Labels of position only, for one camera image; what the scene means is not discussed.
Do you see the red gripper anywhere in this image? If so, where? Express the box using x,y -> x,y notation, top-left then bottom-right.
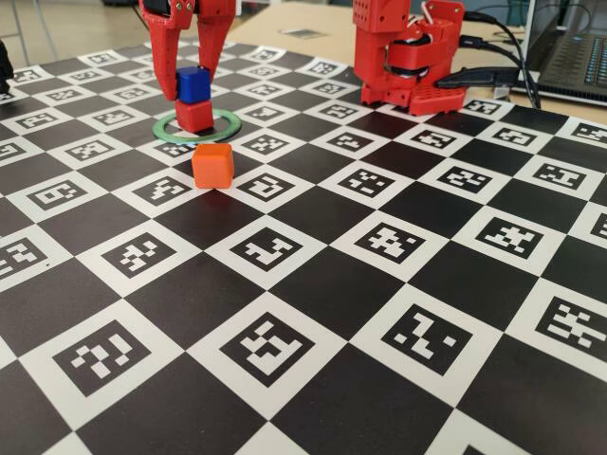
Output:
138,0 -> 237,102

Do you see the blue cube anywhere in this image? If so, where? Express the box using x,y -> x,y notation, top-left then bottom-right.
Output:
175,65 -> 212,104

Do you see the red cube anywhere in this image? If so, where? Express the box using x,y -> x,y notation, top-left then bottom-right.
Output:
174,99 -> 214,134

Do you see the orange cube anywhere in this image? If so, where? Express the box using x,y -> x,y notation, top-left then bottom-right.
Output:
191,142 -> 236,190

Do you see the white furniture leg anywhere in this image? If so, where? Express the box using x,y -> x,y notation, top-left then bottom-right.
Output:
207,0 -> 225,42

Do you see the black stand object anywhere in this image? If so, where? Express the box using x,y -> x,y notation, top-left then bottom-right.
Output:
0,40 -> 15,95

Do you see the black clamp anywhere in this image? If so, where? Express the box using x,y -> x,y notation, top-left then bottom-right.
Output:
434,65 -> 519,91

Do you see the checkerboard marker board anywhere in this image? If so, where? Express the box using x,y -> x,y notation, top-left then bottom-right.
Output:
0,36 -> 607,455

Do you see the dark laptop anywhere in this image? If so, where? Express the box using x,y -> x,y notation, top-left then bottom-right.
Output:
521,0 -> 607,106

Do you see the green ring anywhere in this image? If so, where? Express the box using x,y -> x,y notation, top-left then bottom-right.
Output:
152,107 -> 243,145

